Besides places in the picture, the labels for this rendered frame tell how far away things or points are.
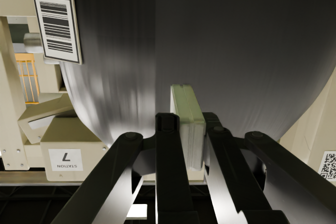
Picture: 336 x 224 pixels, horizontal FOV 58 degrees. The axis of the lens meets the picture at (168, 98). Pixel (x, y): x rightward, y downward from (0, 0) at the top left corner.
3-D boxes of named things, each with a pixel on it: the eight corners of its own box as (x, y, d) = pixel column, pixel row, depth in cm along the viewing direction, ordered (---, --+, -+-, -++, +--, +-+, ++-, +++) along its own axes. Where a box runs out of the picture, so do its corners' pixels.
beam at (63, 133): (252, 142, 87) (245, 182, 94) (232, 101, 110) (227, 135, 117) (37, 142, 84) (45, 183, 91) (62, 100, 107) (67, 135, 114)
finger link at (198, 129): (192, 122, 16) (206, 122, 16) (181, 83, 22) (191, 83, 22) (189, 172, 17) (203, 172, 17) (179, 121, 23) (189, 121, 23)
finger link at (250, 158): (210, 150, 14) (272, 150, 15) (196, 111, 19) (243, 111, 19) (208, 177, 15) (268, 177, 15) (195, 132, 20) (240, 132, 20)
